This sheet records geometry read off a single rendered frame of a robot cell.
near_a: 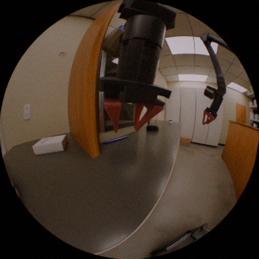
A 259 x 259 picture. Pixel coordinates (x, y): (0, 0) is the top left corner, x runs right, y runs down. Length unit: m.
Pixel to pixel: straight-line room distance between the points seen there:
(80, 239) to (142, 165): 0.21
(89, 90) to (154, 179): 0.27
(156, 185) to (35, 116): 0.80
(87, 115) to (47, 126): 0.56
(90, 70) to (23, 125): 0.70
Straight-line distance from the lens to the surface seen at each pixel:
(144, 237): 1.09
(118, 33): 0.48
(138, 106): 0.16
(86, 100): 0.22
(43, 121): 0.74
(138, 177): 0.18
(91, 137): 0.23
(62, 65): 0.87
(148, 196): 0.15
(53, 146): 0.36
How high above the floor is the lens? 1.07
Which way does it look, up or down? 13 degrees down
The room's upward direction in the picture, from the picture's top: straight up
